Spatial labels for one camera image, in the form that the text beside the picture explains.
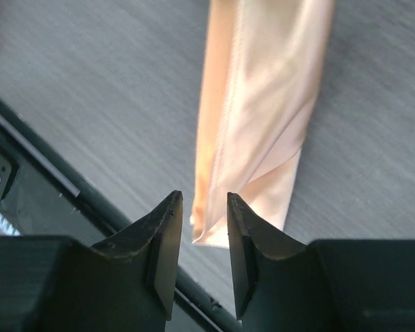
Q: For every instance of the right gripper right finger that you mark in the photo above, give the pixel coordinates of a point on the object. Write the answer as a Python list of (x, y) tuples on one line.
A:
[(281, 284)]

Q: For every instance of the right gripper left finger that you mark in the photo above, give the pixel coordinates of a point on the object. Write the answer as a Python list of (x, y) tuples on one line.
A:
[(123, 283)]

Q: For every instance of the peach cloth napkin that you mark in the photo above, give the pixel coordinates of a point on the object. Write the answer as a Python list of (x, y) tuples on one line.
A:
[(261, 78)]

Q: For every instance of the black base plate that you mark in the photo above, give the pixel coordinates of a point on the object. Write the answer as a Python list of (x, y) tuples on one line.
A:
[(41, 195)]

